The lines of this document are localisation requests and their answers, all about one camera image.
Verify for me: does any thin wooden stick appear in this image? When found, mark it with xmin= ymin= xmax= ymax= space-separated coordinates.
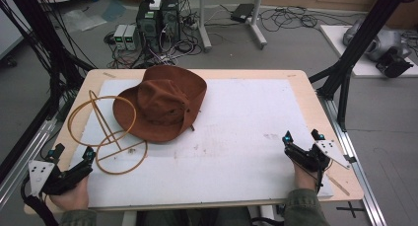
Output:
xmin=324 ymin=173 xmax=351 ymax=197

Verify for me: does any black device on board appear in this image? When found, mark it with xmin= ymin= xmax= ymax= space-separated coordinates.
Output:
xmin=375 ymin=47 xmax=415 ymax=79

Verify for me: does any black frame post with cables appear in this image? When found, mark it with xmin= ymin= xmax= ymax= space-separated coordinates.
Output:
xmin=0 ymin=0 xmax=97 ymax=185

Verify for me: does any aluminium rail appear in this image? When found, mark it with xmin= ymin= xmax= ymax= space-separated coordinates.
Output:
xmin=318 ymin=97 xmax=388 ymax=226
xmin=0 ymin=117 xmax=59 ymax=204

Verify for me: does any person's right hand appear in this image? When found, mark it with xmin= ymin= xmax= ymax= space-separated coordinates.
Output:
xmin=292 ymin=160 xmax=319 ymax=191

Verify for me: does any black metal frame post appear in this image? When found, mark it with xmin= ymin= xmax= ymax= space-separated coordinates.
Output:
xmin=308 ymin=0 xmax=413 ymax=132

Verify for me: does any thick black sleeved cable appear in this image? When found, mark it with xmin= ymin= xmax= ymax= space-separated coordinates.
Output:
xmin=20 ymin=176 xmax=61 ymax=226

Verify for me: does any person's left hand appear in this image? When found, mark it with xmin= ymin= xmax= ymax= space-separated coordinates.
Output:
xmin=48 ymin=176 xmax=91 ymax=211

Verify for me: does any white floor board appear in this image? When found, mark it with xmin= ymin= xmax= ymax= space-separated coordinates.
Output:
xmin=319 ymin=24 xmax=418 ymax=79

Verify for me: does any grey robot shell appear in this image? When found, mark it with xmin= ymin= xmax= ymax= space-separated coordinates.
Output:
xmin=342 ymin=19 xmax=412 ymax=63

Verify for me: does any white table mat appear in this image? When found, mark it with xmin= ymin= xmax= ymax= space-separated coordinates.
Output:
xmin=70 ymin=78 xmax=335 ymax=209

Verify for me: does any cable tangle at computers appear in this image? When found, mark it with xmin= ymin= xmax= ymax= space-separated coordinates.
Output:
xmin=104 ymin=20 xmax=204 ymax=70

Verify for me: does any plain black computer tower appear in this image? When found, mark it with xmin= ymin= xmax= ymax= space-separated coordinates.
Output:
xmin=160 ymin=0 xmax=181 ymax=44

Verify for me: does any clear plastic sheet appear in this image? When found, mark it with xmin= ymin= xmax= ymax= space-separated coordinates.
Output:
xmin=61 ymin=8 xmax=108 ymax=34

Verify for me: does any white power unit green display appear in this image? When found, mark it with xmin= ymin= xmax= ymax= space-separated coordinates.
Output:
xmin=124 ymin=25 xmax=140 ymax=51
xmin=113 ymin=24 xmax=128 ymax=51

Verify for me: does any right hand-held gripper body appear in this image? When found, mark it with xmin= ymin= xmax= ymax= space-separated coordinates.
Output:
xmin=283 ymin=139 xmax=352 ymax=173

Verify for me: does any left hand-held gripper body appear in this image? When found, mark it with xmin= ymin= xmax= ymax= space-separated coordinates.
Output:
xmin=28 ymin=160 xmax=95 ymax=197

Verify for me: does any white metal stand leg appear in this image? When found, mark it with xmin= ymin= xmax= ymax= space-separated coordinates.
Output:
xmin=196 ymin=0 xmax=213 ymax=53
xmin=248 ymin=0 xmax=268 ymax=50

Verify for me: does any tangle of black floor cables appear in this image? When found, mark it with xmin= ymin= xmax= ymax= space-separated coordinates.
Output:
xmin=258 ymin=5 xmax=359 ymax=34

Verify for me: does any flat black box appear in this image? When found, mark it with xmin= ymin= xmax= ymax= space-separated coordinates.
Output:
xmin=230 ymin=3 xmax=256 ymax=24

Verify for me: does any gold wire hat stand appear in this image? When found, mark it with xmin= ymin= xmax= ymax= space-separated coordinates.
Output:
xmin=67 ymin=90 xmax=149 ymax=176

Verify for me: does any brown suede brimmed hat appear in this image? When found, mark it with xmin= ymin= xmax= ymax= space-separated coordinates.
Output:
xmin=112 ymin=65 xmax=208 ymax=144

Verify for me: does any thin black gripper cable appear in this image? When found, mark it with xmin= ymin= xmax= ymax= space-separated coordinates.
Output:
xmin=314 ymin=160 xmax=333 ymax=194

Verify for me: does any black computer tower green label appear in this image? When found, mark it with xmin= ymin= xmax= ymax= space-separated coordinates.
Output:
xmin=135 ymin=0 xmax=163 ymax=53

